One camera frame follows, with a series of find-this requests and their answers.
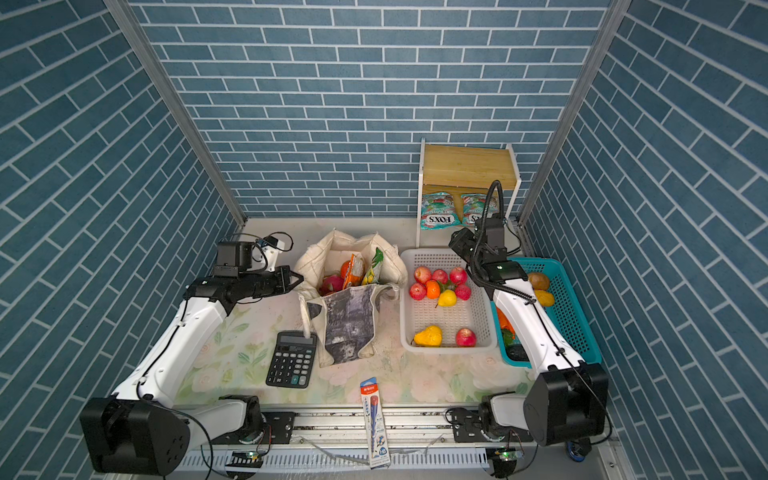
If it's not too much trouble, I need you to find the blue utility knife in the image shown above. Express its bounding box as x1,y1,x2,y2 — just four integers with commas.
566,439,592,463

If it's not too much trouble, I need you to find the white plastic fruit basket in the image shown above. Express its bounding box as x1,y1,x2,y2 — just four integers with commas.
400,248,498,355

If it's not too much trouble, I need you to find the teal plastic vegetable basket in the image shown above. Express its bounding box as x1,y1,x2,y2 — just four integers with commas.
511,257,602,364

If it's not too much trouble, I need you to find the black desk calculator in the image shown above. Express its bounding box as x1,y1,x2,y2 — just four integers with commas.
266,330,318,389

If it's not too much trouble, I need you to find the green fox's candy bag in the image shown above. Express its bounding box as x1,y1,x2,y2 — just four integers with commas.
461,193,486,227
420,192,460,230

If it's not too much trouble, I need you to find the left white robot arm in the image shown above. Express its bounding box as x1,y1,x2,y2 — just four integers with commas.
79,265,303,477

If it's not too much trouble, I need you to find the brown potato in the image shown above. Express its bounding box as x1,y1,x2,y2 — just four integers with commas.
528,272,551,291

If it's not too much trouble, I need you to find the orange Fox's candy bag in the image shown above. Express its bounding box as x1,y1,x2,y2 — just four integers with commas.
341,252,365,289

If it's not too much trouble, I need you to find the yellow lemon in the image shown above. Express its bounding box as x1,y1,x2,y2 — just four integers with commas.
437,290,458,308

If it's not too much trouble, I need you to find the green Fox's candy bag right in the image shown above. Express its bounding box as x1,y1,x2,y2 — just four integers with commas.
461,193,486,227

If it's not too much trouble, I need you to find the small orange tangerine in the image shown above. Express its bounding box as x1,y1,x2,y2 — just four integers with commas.
425,280,441,299

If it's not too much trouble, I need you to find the green Fox's candy bag left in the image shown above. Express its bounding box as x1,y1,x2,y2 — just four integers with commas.
420,192,460,230

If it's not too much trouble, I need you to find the red apple centre low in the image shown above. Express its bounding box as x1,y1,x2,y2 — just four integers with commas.
432,269,449,284

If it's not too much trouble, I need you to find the orange carrot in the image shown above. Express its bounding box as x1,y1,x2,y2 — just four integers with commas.
496,308,514,333

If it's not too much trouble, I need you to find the beige canvas tote bag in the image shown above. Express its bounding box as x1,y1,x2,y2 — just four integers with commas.
295,230,408,368

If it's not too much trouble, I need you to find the packaged pen blister pack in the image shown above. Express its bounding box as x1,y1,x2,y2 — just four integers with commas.
360,377,391,469

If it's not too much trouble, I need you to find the white wire shelf rack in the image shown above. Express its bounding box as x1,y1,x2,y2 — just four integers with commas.
415,138,522,248

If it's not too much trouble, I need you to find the green yellow candy bag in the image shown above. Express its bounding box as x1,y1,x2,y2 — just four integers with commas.
362,247,384,285

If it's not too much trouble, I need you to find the pink dragon fruit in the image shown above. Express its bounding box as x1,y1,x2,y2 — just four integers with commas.
318,274,344,296

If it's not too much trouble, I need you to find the yellow pear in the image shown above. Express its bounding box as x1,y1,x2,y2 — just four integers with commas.
413,325,443,347

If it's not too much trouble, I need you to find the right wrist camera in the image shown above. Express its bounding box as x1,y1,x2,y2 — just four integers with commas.
481,216,506,250

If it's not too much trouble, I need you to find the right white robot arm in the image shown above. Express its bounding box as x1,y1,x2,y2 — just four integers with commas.
449,228,612,457

